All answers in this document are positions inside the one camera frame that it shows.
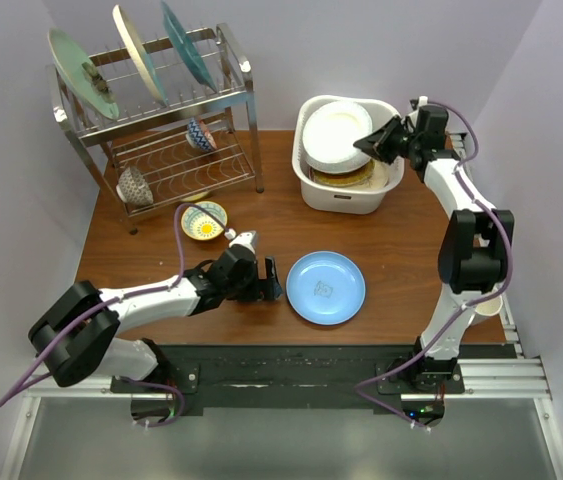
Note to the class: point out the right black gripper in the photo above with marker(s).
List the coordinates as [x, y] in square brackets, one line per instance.
[372, 144]

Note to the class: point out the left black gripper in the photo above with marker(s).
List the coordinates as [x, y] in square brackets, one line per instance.
[255, 292]

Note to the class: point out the white scalloped plate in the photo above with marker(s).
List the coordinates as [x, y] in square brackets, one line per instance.
[335, 159]
[337, 123]

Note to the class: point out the green cream leaf plate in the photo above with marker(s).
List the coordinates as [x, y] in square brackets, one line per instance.
[379, 179]

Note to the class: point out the woven bamboo tray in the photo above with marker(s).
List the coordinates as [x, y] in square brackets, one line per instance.
[366, 171]

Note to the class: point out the blue plate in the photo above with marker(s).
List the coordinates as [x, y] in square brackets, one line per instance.
[325, 288]

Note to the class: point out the yellow black patterned plate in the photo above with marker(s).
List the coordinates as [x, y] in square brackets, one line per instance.
[336, 180]

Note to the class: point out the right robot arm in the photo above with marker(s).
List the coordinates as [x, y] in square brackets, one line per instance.
[475, 258]

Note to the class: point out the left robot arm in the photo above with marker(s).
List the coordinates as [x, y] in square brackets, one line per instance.
[77, 336]

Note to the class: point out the white plastic bin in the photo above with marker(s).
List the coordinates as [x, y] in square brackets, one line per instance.
[338, 200]

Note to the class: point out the small teal patterned bowl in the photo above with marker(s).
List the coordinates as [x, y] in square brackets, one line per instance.
[204, 225]

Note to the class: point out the blue zigzag patterned bowl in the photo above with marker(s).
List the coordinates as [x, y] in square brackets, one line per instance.
[199, 136]

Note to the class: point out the grey patterned bowl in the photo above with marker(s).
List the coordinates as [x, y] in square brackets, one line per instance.
[133, 189]

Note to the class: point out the steel two-tier dish rack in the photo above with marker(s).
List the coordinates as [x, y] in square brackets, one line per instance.
[151, 137]

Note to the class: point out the white paper cup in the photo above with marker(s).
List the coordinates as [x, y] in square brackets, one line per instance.
[489, 308]

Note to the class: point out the dark teal plate in rack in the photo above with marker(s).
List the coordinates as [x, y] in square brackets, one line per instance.
[185, 48]

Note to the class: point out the cream rimmed teal plate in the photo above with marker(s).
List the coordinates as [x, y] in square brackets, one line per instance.
[138, 54]

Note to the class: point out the light green plate in rack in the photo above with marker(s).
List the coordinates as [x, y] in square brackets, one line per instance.
[80, 74]

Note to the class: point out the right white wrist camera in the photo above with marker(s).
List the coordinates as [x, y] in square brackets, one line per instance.
[416, 104]

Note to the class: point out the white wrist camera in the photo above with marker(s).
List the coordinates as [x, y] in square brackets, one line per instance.
[246, 239]
[416, 104]

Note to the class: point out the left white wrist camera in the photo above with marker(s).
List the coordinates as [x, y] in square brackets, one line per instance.
[246, 239]

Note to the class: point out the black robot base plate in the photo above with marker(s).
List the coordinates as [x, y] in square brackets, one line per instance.
[311, 377]

